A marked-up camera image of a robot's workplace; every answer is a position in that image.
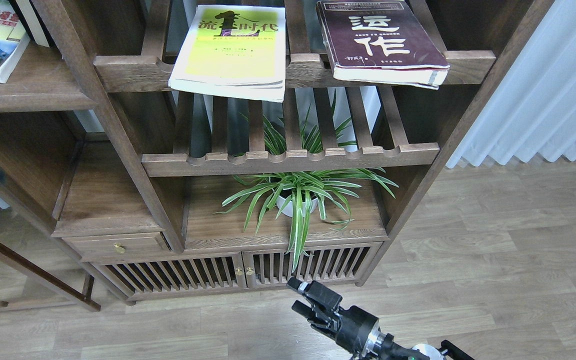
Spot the yellow green book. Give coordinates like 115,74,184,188
167,4,286,103

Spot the white curtain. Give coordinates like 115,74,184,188
446,0,576,168

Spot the dark wooden bookshelf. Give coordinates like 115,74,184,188
0,0,553,305

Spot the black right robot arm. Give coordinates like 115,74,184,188
286,276,472,360

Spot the green spider plant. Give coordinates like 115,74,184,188
214,90,398,274

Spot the brass drawer knob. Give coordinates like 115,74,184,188
113,243,126,255

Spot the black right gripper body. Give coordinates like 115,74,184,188
308,281,380,357

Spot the dark red book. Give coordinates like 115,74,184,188
315,0,450,90

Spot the white plant pot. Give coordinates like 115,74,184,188
276,190,319,218

